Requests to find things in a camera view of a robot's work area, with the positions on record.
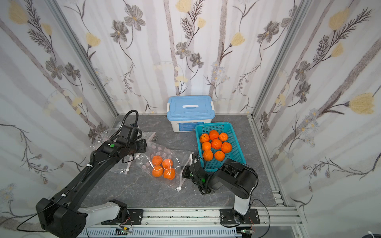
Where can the white slotted cable duct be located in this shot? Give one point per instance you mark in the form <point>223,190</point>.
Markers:
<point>204,232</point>

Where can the blue lidded storage box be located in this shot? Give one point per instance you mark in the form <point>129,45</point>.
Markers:
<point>186,112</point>

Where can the clear zip-top bag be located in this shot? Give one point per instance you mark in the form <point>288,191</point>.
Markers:
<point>181,158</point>
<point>111,147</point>

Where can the teal plastic basket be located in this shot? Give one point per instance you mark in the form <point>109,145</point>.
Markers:
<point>236,154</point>

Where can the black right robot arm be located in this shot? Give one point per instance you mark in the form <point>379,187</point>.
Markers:
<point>238,178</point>

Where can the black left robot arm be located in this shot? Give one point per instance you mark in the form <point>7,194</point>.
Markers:
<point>62,215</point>

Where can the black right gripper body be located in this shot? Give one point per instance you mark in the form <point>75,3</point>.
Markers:
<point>188,171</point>

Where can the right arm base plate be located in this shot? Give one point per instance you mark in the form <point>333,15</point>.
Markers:
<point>230,217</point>

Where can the aluminium mounting rail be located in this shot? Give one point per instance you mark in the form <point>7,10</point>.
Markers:
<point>276,222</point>

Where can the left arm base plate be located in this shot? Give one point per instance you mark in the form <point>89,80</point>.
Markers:
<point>131,216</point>

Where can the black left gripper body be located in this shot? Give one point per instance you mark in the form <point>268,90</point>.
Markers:
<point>142,146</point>

